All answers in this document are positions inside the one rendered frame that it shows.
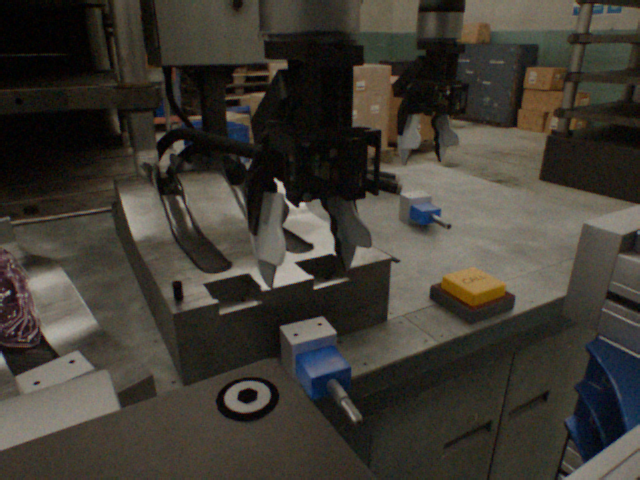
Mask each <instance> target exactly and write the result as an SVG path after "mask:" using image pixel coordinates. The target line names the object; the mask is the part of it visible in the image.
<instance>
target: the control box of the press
mask: <svg viewBox="0 0 640 480"><path fill-rule="evenodd" d="M139 5H140V12H141V19H142V26H143V33H144V40H145V47H146V54H147V61H148V65H150V66H155V67H160V68H161V67H162V73H164V81H165V92H166V96H167V99H168V102H169V105H170V106H171V108H172V110H173V111H174V112H175V113H176V115H177V116H178V117H179V118H180V119H181V120H182V121H183V122H184V124H185V125H186V126H187V128H192V129H195V127H194V126H193V124H192V123H191V122H190V120H189V119H188V118H187V117H186V116H185V114H184V113H183V112H182V111H181V110H180V109H179V107H178V106H177V104H176V102H175V100H174V97H173V93H172V84H171V73H172V67H175V68H177V69H180V70H181V71H184V72H185V73H186V74H187V75H188V77H189V78H190V79H191V81H192V82H193V83H194V85H195V86H196V87H197V88H198V91H199V96H200V106H201V116H202V125H203V131H205V132H209V133H213V134H217V135H221V136H225V137H228V129H227V116H226V104H225V90H224V89H225V87H226V85H228V83H229V81H230V79H231V77H232V75H233V74H234V72H235V70H236V71H240V69H245V66H249V65H269V63H270V61H269V60H267V59H265V48H264V40H269V39H268V35H263V34H262V33H261V32H260V20H259V0H139ZM198 155H200V156H201V157H207V158H209V159H210V158H213V159H216V160H218V161H222V157H223V156H224V155H228V156H230V155H229V154H228V153H224V152H220V151H205V152H201V153H199V154H198Z"/></svg>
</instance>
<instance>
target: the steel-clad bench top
mask: <svg viewBox="0 0 640 480"><path fill-rule="evenodd" d="M380 171H385V172H391V173H396V174H400V182H399V183H403V188H402V191H401V193H408V192H416V191H423V192H425V193H427V194H430V195H432V198H431V203H432V204H434V205H436V206H438V207H440V209H441V215H440V218H441V219H442V220H444V221H446V222H448V223H451V224H452V228H451V229H448V230H447V229H445V228H443V227H442V226H440V225H438V224H436V223H431V224H424V225H421V224H419V223H417V224H409V225H407V224H405V223H404V222H402V221H401V220H399V204H400V195H396V194H392V193H388V192H383V191H379V196H374V195H372V194H371V193H369V192H367V191H366V198H365V199H359V200H356V201H355V202H356V208H357V214H359V217H360V218H361V220H362V221H363V222H364V224H365V225H366V226H367V227H368V229H369V230H370V232H371V235H372V239H373V246H374V247H376V248H378V249H380V250H382V251H384V252H387V253H389V254H390V255H392V256H394V257H396V258H398V259H400V260H401V261H400V262H398V263H396V262H394V261H392V265H391V281H390V296H389V312H388V320H387V321H384V322H381V323H378V324H375V325H372V326H369V327H366V329H363V330H360V331H356V332H353V333H350V334H347V335H344V336H341V337H338V338H337V349H338V350H339V352H340V353H341V354H342V355H343V357H344V358H345V359H346V361H347V363H348V364H349V365H350V367H351V380H352V379H355V378H357V377H361V376H364V375H366V374H369V373H371V372H374V371H377V370H379V369H382V368H384V367H387V366H389V365H393V363H396V362H398V361H401V360H403V359H406V358H409V357H411V356H414V355H416V354H419V353H423V352H425V351H428V350H430V349H433V348H436V347H438V346H439V345H440V346H441V345H443V344H446V343H449V342H451V341H454V340H457V339H460V338H463V336H465V335H468V334H470V333H473V332H476V331H478V330H481V329H483V328H486V327H489V326H491V325H495V324H497V323H500V322H503V321H505V320H508V319H510V318H513V317H516V316H518V315H521V314H523V313H526V312H529V311H531V309H534V308H536V307H539V306H543V305H545V304H548V303H550V302H553V301H556V300H558V299H561V298H563V297H566V293H567V288H568V284H569V280H570V276H571V271H572V267H573V263H574V258H575V254H576V250H577V246H578V242H579V238H580V233H581V228H582V224H583V223H584V222H585V221H588V220H591V219H595V218H598V217H601V216H599V215H596V214H593V213H589V212H586V211H583V210H579V209H576V208H573V207H570V206H566V205H563V204H560V203H556V202H553V201H550V200H547V198H543V197H539V196H536V195H532V194H529V193H526V192H523V191H519V190H516V189H513V188H510V187H506V186H503V185H500V184H496V183H492V182H489V181H486V180H482V179H479V178H476V177H472V176H469V175H466V174H463V172H459V171H456V170H452V169H448V168H445V167H442V166H439V165H435V164H432V163H427V164H419V165H413V166H406V167H399V168H393V169H385V170H380ZM110 214H112V215H110ZM13 229H14V233H15V236H16V239H17V242H18V244H19V245H20V246H21V247H22V248H23V249H24V250H26V251H27V252H28V253H30V254H34V255H42V256H47V257H49V258H51V259H53V260H54V261H55V262H57V263H58V264H59V266H60V267H61V268H62V269H63V271H64V272H65V273H66V275H67V276H68V279H69V280H70V282H71V283H72V285H73V286H74V288H75V290H76V291H77V293H78V294H79V296H80V297H81V299H82V301H83V302H84V304H85V305H86V307H87V308H88V310H89V311H90V313H91V314H92V316H93V318H94V320H95V321H96V322H97V324H98V325H99V326H101V327H102V328H103V329H104V330H105V331H106V332H107V333H108V334H109V335H110V336H111V337H113V338H114V339H115V340H116V341H117V342H118V343H119V344H120V345H122V346H123V347H124V348H125V349H126V350H127V351H128V353H129V354H131V355H132V356H133V357H134V358H135V359H136V360H137V361H138V362H140V363H141V364H142V365H143V366H144V367H145V368H146V369H147V370H148V371H151V372H152V373H153V375H154V380H155V386H156V392H157V397H158V396H160V395H163V394H166V393H169V392H172V391H175V390H178V389H180V388H183V385H182V383H181V380H180V377H179V375H178V373H177V371H176V368H175V366H174V364H173V361H172V359H171V357H170V354H169V352H168V350H167V348H166V345H165V342H164V340H163V337H162V335H160V333H159V331H158V328H157V326H156V324H155V321H154V319H153V317H152V315H151V312H150V310H149V307H148V304H147V302H146V300H145V298H144V295H143V293H142V291H141V288H140V286H139V284H138V281H137V279H136V277H135V275H134V271H133V269H132V267H131V264H130V262H129V260H128V258H127V255H126V253H125V251H124V248H123V246H122V244H121V242H120V239H119V236H118V234H117V231H116V226H115V221H114V216H113V212H111V213H109V212H107V213H100V214H94V215H87V216H80V217H74V218H67V219H61V220H54V221H47V222H41V223H34V224H28V225H21V226H14V227H13ZM469 267H476V268H478V269H480V270H482V272H484V273H486V274H489V275H491V276H492V277H494V278H496V279H498V280H500V281H502V282H504V283H506V291H508V292H510V293H512V294H514V295H515V296H516V299H515V304H514V309H512V310H510V311H507V312H504V313H502V314H499V315H496V316H494V317H490V318H487V319H485V320H482V321H479V322H477V323H474V324H469V323H468V322H466V321H465V320H463V319H462V318H460V317H459V316H457V315H455V314H454V313H451V312H450V311H448V310H447V309H445V308H444V307H442V306H440V305H439V304H437V303H436V302H434V300H433V299H431V298H430V297H429V295H430V286H431V285H433V284H436V283H439V282H442V276H445V275H448V274H453V273H456V272H459V271H463V269H466V268H469Z"/></svg>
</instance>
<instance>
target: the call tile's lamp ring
mask: <svg viewBox="0 0 640 480"><path fill-rule="evenodd" d="M440 285H441V282H439V283H436V284H433V285H431V286H432V287H434V288H436V289H437V290H439V291H441V292H442V293H444V294H446V295H447V296H449V297H450V298H453V299H455V300H456V301H458V303H460V304H461V305H463V306H464V307H466V308H468V309H469V310H471V311H473V312H474V311H476V310H479V309H482V308H485V307H488V306H490V305H491V304H494V303H497V302H500V301H503V300H505V299H508V298H511V297H514V296H515V295H514V294H512V293H510V292H508V291H505V293H506V294H507V295H505V296H502V297H499V298H496V299H493V300H489V301H487V302H484V303H481V305H478V306H475V307H472V306H470V305H468V304H467V302H465V301H463V300H462V299H460V298H458V297H457V296H455V295H453V294H452V293H449V292H447V291H446V290H444V289H442V288H441V287H439V286H440Z"/></svg>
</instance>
